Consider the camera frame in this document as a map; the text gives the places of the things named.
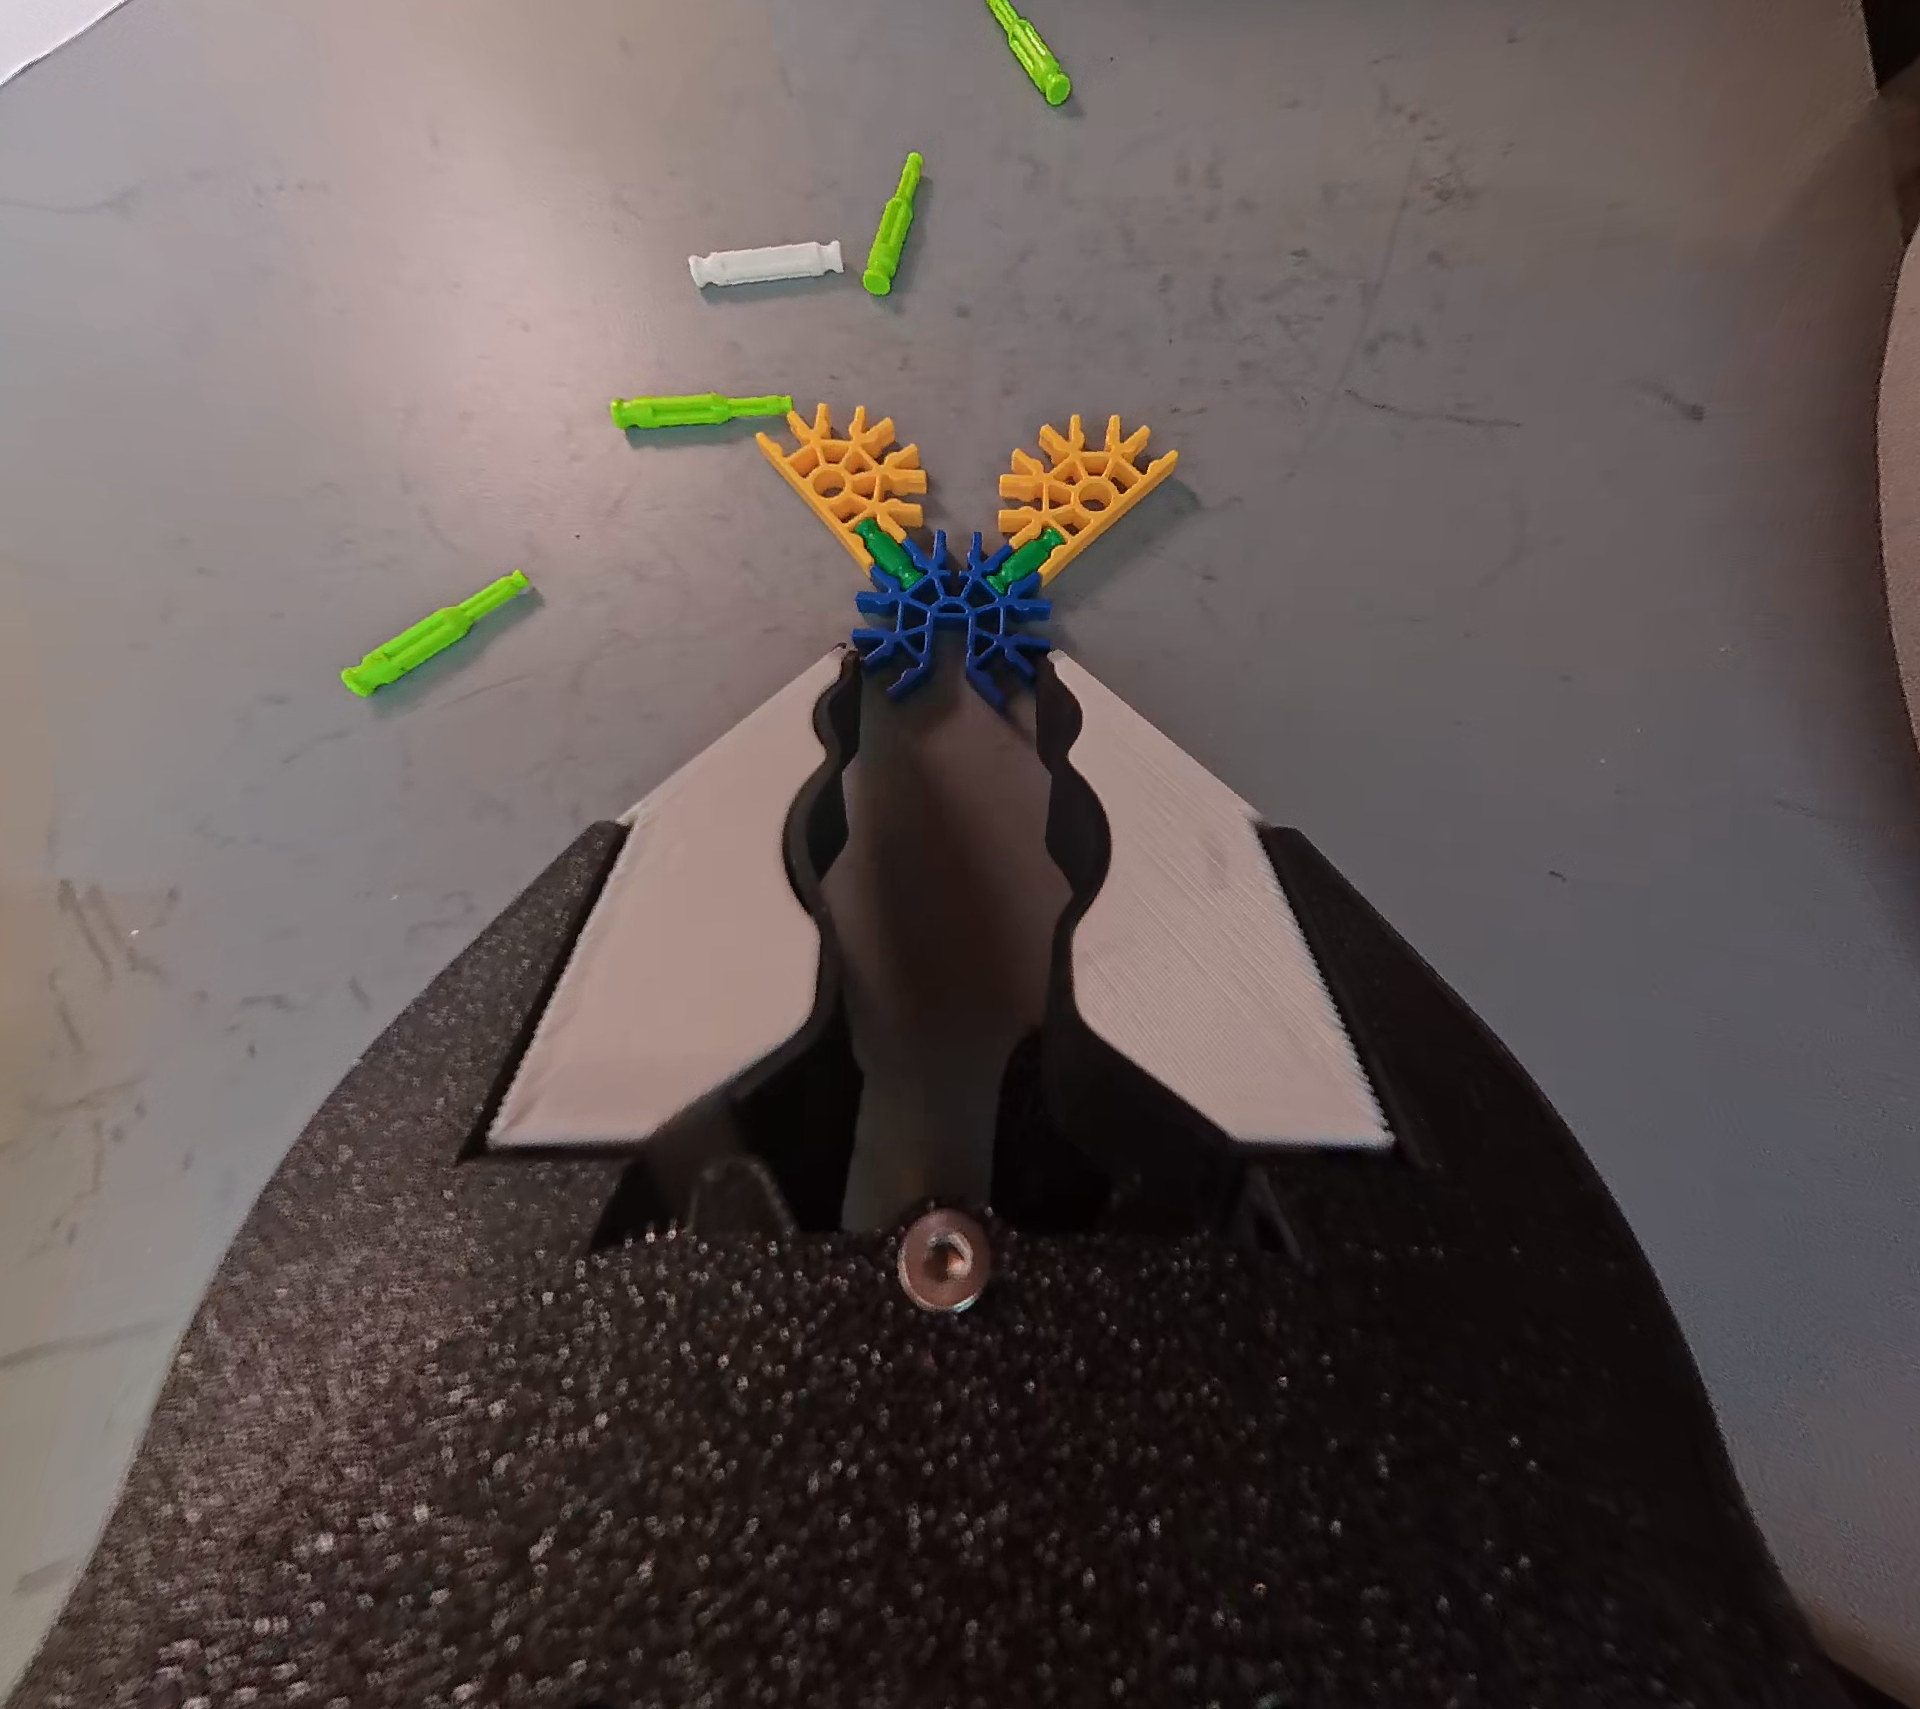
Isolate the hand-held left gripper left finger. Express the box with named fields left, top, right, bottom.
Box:
left=486, top=644, right=871, bottom=1235

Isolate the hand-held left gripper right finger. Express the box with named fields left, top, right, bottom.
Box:
left=990, top=652, right=1399, bottom=1238

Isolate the orange fan connector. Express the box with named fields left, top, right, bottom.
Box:
left=753, top=399, right=930, bottom=573
left=996, top=411, right=1183, bottom=585

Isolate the light green rod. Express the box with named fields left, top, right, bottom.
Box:
left=338, top=566, right=537, bottom=700
left=985, top=0, right=1077, bottom=110
left=861, top=149, right=929, bottom=298
left=609, top=389, right=796, bottom=435

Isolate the grey desk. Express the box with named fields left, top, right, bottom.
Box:
left=0, top=0, right=1920, bottom=1709

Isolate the white rod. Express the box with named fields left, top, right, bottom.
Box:
left=686, top=236, right=846, bottom=294

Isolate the person's beige garment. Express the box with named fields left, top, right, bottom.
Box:
left=1874, top=224, right=1920, bottom=759

